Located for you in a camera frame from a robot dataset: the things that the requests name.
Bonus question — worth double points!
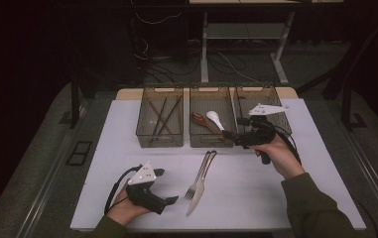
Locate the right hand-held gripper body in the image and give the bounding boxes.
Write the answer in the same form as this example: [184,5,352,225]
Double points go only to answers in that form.
[233,102,291,166]

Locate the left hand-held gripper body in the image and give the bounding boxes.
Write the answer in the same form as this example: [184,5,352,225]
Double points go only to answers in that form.
[124,161,169,215]

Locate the white ceramic spoon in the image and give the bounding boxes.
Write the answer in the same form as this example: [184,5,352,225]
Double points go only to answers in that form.
[204,110,226,133]

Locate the brown wooden spoon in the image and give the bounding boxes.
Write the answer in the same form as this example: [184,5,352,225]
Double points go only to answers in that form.
[190,111,231,144]

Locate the smoky translucent plastic bin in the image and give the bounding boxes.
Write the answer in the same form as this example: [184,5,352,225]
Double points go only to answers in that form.
[233,84,293,148]
[189,84,238,149]
[135,84,186,149]

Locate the person's left hand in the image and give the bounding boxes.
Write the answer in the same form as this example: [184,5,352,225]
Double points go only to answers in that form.
[104,184,152,228]

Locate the person's right hand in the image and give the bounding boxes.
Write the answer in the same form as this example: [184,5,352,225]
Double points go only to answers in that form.
[250,133,307,181]

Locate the metal table knife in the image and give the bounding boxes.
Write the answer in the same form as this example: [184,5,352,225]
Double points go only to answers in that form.
[186,150,218,217]

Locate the metal fork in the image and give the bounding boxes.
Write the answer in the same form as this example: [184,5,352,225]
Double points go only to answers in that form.
[184,150,212,201]

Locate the white table sheet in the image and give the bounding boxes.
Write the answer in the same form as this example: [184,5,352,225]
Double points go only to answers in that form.
[69,98,367,232]

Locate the white-legged desk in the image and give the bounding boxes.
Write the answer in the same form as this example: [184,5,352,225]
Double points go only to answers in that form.
[188,0,344,86]

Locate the black metal stand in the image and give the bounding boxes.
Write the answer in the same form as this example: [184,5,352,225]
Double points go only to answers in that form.
[69,70,82,130]
[340,81,369,132]

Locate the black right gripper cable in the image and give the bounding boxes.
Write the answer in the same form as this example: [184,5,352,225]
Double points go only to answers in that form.
[271,121,303,166]

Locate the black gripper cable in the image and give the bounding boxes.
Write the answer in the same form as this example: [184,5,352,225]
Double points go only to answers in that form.
[103,164,144,216]
[271,121,303,166]

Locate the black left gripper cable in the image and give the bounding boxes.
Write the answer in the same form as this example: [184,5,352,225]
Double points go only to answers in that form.
[103,164,144,216]

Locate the white floor cable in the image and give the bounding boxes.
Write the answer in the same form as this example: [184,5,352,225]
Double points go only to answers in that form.
[215,50,262,84]

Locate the black floor socket frame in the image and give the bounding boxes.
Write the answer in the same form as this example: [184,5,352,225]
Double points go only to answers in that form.
[64,140,94,168]

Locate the black floor cable bundle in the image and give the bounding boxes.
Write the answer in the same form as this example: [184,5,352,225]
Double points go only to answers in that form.
[136,35,204,84]

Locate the metal floor rail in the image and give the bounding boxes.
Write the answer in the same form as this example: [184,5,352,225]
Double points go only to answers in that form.
[347,131,378,230]
[17,98,92,238]

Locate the hanging white cable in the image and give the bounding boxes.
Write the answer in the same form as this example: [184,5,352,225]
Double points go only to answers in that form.
[134,11,183,26]

